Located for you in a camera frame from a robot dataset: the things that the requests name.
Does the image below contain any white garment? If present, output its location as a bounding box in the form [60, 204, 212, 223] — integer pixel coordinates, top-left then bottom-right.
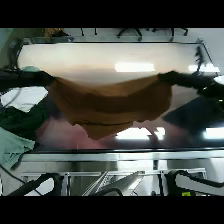
[0, 85, 50, 114]

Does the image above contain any brown T-shirt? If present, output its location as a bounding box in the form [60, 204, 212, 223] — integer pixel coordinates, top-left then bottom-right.
[46, 74, 174, 141]

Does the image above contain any dark green garment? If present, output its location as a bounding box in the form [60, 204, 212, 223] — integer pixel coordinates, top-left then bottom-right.
[0, 98, 51, 141]

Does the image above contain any black office chair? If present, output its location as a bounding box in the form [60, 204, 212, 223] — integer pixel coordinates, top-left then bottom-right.
[116, 27, 144, 42]
[145, 27, 190, 42]

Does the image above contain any pale green garment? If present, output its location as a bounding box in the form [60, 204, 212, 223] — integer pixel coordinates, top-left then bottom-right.
[0, 126, 36, 170]

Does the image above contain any teal garment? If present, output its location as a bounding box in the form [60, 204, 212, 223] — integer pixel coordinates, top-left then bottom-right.
[19, 65, 42, 74]

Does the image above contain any silver frame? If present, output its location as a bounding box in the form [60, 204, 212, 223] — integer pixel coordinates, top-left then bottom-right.
[13, 35, 224, 197]

